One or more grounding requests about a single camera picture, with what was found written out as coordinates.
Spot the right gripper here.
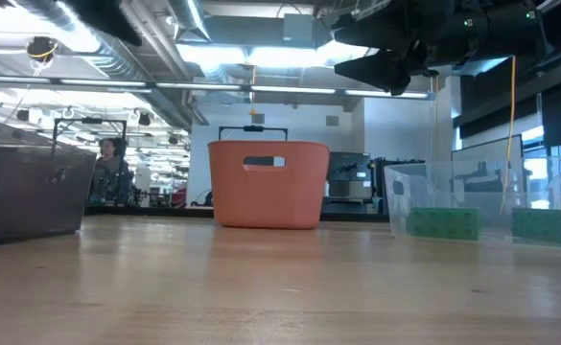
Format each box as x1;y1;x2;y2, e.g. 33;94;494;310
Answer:
333;0;485;96

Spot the clear plastic bin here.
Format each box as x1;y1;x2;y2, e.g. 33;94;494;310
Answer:
384;157;561;251

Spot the green toy brick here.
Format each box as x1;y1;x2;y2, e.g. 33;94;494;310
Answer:
407;206;480;242
510;207;561;248

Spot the black round ceiling device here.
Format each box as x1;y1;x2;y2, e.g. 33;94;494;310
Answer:
25;36;59;63

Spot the grey ceiling box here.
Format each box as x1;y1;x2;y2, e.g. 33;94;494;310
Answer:
283;12;315;42

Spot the long overhead light bar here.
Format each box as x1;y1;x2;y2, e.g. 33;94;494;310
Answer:
0;74;435;101

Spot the black equipment unit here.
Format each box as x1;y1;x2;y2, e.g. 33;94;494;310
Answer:
327;151;373;198

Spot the person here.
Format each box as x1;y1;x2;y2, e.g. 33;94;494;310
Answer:
87;137;135;206

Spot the orange plastic bin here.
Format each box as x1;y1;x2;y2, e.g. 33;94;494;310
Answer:
207;140;331;230

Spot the smoky grey translucent bin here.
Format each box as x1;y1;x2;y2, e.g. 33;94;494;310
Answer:
0;114;98;248

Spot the orange hanging cord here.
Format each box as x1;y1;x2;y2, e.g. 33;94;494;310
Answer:
248;64;258;116

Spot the black aluminium table frame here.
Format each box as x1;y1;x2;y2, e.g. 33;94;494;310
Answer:
83;205;390;222

